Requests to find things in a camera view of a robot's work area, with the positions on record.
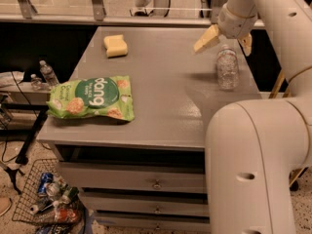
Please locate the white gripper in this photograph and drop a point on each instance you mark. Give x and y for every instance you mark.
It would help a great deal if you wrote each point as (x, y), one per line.
(234, 24)

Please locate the clear plastic water bottle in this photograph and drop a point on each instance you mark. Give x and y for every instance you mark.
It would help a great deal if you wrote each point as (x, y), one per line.
(227, 68)

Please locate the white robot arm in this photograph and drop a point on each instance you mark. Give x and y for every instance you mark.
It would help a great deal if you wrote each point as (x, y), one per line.
(253, 145)

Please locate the upright water bottle on desk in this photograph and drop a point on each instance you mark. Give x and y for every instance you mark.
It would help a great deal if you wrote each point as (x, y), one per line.
(48, 74)

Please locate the small water bottle on desk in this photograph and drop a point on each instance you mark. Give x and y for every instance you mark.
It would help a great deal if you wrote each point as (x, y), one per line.
(36, 82)

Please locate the red label bottle in basket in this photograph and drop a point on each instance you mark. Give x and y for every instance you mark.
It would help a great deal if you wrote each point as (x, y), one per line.
(60, 216)

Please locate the yellow sponge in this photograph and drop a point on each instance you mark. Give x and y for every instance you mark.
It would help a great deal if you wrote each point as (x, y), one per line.
(115, 46)

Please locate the green dang chips bag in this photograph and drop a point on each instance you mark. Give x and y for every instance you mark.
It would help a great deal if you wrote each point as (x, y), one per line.
(102, 96)

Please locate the top grey drawer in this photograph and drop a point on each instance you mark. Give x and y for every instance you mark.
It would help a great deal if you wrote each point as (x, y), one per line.
(121, 177)

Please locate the grey drawer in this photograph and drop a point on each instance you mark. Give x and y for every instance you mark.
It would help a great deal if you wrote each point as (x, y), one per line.
(155, 222)
(121, 177)
(143, 204)

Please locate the middle grey drawer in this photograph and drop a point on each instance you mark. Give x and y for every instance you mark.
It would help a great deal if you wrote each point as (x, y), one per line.
(143, 204)

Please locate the metal railing shelf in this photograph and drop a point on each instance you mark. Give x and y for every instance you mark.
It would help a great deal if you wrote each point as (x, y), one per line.
(198, 13)

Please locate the grey side desk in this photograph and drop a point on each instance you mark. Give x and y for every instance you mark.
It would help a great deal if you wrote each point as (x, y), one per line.
(24, 98)

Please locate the bottom grey drawer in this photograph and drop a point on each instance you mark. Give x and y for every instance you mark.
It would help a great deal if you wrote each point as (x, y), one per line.
(155, 222)

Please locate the green can in basket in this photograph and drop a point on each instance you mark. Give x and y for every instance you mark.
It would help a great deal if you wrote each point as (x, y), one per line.
(69, 194)

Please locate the blue soda can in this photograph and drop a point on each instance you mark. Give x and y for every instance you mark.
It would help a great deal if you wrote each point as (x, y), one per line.
(45, 179)

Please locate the black wire basket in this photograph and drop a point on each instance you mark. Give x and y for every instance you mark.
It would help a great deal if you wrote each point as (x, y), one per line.
(30, 206)

